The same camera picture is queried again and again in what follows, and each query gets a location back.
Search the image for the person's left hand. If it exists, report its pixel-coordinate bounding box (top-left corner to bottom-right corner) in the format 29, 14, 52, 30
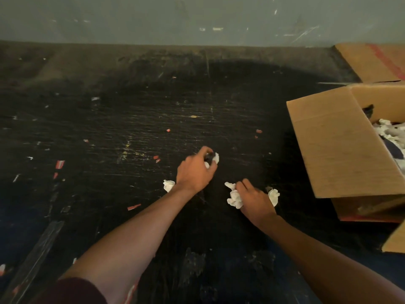
175, 146, 218, 195

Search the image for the person's right hand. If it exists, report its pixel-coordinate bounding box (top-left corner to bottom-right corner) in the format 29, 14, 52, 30
235, 179, 279, 230

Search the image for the brown cardboard box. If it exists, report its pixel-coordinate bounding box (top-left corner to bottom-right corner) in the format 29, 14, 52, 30
286, 84, 405, 254

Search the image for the pile of white paper shreds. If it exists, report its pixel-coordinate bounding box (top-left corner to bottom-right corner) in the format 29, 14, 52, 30
362, 104, 405, 171

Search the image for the person's right forearm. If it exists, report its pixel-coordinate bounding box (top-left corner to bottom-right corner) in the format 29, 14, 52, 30
261, 215, 405, 304

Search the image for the person's left forearm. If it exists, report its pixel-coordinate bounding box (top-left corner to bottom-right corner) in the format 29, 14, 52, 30
60, 183, 197, 304

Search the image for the flattened red-printed cardboard sheet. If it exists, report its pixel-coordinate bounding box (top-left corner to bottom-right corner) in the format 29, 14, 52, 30
335, 43, 405, 83

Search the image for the dark scuffed table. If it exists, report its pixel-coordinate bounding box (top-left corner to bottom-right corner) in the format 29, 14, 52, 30
0, 41, 405, 304

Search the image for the maroon sleeve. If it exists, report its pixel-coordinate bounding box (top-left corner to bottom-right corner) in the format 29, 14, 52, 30
38, 277, 108, 304

